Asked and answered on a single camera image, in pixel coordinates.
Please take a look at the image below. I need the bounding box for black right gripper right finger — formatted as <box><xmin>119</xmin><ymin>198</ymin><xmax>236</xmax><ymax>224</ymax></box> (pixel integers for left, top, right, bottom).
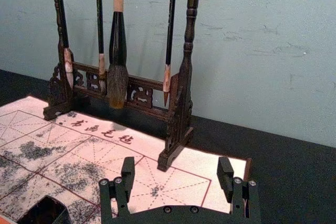
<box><xmin>217</xmin><ymin>156</ymin><xmax>261</xmax><ymax>221</ymax></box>

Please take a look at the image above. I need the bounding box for large tan-handled grey-bristle brush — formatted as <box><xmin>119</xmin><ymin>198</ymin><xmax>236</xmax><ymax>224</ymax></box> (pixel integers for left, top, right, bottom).
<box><xmin>106</xmin><ymin>0</ymin><xmax>130</xmax><ymax>110</ymax></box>

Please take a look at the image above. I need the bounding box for black-handled brush with white tip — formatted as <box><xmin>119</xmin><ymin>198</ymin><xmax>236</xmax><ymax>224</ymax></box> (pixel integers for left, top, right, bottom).
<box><xmin>54</xmin><ymin>0</ymin><xmax>75</xmax><ymax>89</ymax></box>

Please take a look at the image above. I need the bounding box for thin black-handled brush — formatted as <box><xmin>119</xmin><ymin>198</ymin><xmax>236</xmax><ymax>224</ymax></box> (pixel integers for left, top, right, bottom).
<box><xmin>94</xmin><ymin>0</ymin><xmax>108</xmax><ymax>95</ymax></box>

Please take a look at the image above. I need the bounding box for black-handled brush with brown tip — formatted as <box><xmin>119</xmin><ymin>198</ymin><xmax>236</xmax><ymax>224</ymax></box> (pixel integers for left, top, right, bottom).
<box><xmin>162</xmin><ymin>0</ymin><xmax>179</xmax><ymax>108</ymax></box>

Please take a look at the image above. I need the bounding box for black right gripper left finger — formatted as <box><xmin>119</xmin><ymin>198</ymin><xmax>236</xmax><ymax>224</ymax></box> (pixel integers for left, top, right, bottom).
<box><xmin>98</xmin><ymin>156</ymin><xmax>136</xmax><ymax>219</ymax></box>

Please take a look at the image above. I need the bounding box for black ink dish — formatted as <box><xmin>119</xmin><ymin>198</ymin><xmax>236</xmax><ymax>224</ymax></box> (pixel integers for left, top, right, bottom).
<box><xmin>16</xmin><ymin>195</ymin><xmax>71</xmax><ymax>224</ymax></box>

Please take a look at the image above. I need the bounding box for black table cloth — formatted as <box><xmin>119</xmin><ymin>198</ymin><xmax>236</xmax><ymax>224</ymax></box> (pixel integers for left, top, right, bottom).
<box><xmin>0</xmin><ymin>68</ymin><xmax>336</xmax><ymax>224</ymax></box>

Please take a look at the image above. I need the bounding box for dark carved wooden brush rack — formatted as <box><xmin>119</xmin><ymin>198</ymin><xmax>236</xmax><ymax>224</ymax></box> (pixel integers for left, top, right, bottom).
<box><xmin>43</xmin><ymin>0</ymin><xmax>202</xmax><ymax>172</ymax></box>

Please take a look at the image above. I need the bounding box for white felt mat with red grid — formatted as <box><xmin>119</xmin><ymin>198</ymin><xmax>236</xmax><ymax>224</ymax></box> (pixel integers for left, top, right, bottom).
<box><xmin>0</xmin><ymin>95</ymin><xmax>252</xmax><ymax>224</ymax></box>

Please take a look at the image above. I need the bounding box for orange flat object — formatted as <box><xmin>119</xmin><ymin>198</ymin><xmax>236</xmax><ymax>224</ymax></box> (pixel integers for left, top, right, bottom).
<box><xmin>0</xmin><ymin>215</ymin><xmax>17</xmax><ymax>224</ymax></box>

